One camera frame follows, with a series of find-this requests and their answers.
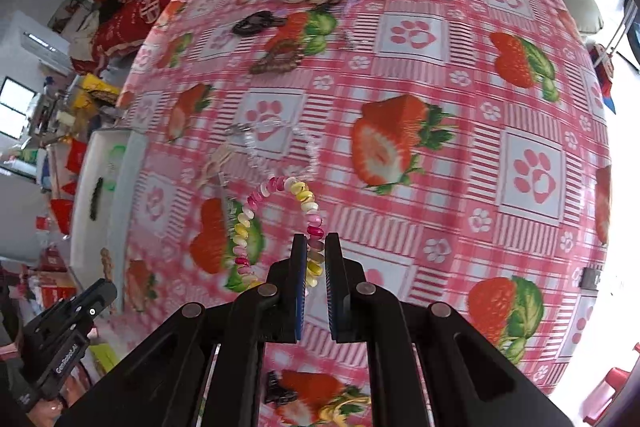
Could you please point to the long black hair clip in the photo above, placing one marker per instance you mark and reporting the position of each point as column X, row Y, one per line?
column 95, row 202

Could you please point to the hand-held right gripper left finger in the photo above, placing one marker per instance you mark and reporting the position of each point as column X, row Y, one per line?
column 300, row 292

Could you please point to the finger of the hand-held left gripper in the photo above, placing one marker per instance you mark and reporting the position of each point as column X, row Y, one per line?
column 97, row 297

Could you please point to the white air conditioner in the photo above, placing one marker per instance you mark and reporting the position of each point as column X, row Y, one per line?
column 45, row 49

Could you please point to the white tray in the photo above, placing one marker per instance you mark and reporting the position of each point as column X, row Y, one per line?
column 112, row 217

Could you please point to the strawberry print tablecloth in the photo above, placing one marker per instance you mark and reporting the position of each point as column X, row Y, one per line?
column 450, row 57

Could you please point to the window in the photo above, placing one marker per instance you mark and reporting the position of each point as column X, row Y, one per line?
column 15, row 102

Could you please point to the yellow snack packet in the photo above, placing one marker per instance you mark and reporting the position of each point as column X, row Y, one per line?
column 97, row 86

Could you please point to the red snack packet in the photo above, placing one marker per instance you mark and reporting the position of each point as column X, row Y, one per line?
column 75, row 154

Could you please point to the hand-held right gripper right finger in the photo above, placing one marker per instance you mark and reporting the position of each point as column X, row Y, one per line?
column 331, row 302

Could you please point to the red plastic stool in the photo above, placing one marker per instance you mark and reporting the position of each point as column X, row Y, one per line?
column 610, row 387

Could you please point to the green bangle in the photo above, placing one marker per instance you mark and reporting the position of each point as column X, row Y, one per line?
column 118, row 149

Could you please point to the red hanging ornament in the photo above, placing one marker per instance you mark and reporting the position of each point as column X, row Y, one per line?
column 602, row 72

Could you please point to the black claw hair clip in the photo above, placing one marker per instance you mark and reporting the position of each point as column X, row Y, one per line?
column 275, row 387

